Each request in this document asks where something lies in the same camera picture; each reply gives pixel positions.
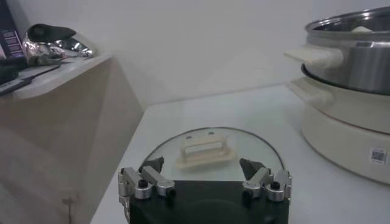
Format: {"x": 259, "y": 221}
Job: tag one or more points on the round glass pot lid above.
{"x": 204, "y": 149}

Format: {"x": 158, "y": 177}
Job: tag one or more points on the small grey usb hub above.
{"x": 15, "y": 86}

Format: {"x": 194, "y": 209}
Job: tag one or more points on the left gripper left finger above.
{"x": 152, "y": 179}

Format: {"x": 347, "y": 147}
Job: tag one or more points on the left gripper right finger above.
{"x": 262, "y": 179}

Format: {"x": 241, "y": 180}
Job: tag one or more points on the white steamed baozi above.
{"x": 361, "y": 29}

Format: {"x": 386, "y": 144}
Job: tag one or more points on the white side table with laptop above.
{"x": 61, "y": 121}

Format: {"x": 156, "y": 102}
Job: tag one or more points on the cream electric cooker base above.
{"x": 341, "y": 137}

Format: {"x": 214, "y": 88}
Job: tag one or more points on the black open laptop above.
{"x": 10, "y": 42}

